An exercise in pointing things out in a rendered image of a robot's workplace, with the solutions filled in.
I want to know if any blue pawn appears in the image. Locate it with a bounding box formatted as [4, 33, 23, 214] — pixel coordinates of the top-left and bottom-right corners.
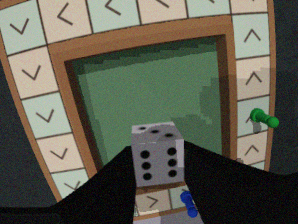
[180, 192, 198, 217]

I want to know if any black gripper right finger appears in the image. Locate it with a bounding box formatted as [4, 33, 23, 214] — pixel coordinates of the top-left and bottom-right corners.
[184, 141, 298, 224]

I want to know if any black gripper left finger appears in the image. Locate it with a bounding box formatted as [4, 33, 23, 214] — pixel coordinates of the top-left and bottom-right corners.
[0, 147, 136, 224]

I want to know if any green game pawn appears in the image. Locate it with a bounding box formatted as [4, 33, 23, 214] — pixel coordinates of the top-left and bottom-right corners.
[250, 108, 279, 128]

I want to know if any grey die with black pips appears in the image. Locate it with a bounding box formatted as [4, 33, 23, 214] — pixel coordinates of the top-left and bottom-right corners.
[132, 121, 185, 186]

